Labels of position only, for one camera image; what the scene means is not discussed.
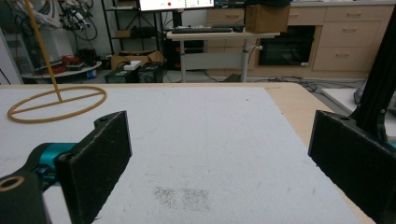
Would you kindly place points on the open cardboard box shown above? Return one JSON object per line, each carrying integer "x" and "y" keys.
{"x": 123, "y": 59}

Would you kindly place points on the light wooden standing desk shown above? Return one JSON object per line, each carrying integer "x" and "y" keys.
{"x": 218, "y": 35}

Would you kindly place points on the black built-in oven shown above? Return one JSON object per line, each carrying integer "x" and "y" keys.
{"x": 286, "y": 46}

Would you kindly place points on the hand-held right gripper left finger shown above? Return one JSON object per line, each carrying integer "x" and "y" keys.
{"x": 93, "y": 168}

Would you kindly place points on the light wooden drawer cabinet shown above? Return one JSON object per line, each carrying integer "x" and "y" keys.
{"x": 348, "y": 42}

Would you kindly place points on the brown cardboard box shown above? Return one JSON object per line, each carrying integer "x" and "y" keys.
{"x": 267, "y": 18}

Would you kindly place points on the black keyboard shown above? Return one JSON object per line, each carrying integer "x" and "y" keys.
{"x": 202, "y": 30}

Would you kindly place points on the white flat board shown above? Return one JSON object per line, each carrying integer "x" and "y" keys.
{"x": 341, "y": 98}

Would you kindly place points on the black metal shelf rack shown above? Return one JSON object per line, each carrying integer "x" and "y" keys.
{"x": 115, "y": 28}

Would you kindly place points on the black equipment case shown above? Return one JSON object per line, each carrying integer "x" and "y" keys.
{"x": 120, "y": 76}
{"x": 152, "y": 72}

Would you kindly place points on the small white box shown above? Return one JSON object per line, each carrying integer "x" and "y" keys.
{"x": 133, "y": 65}

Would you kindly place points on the white foam mat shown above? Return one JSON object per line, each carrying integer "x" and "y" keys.
{"x": 202, "y": 140}

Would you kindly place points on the round white low table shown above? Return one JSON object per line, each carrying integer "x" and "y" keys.
{"x": 62, "y": 73}

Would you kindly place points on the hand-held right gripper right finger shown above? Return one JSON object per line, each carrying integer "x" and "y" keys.
{"x": 351, "y": 161}

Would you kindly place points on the computer monitor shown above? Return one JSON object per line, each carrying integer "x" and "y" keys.
{"x": 186, "y": 4}

